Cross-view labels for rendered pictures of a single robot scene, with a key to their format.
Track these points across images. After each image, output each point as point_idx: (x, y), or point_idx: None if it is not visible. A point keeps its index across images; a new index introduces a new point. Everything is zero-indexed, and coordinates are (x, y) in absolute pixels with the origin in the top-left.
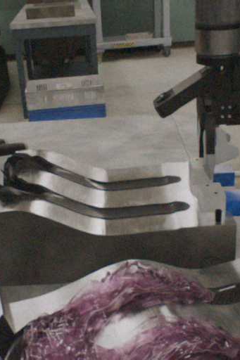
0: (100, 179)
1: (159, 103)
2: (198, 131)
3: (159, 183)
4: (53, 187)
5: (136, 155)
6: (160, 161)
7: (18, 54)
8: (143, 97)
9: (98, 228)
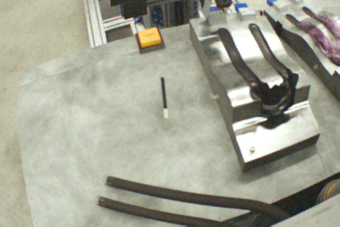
0: (230, 65)
1: (229, 1)
2: (207, 4)
3: (225, 38)
4: (270, 70)
5: (109, 90)
6: (122, 71)
7: None
8: None
9: (283, 55)
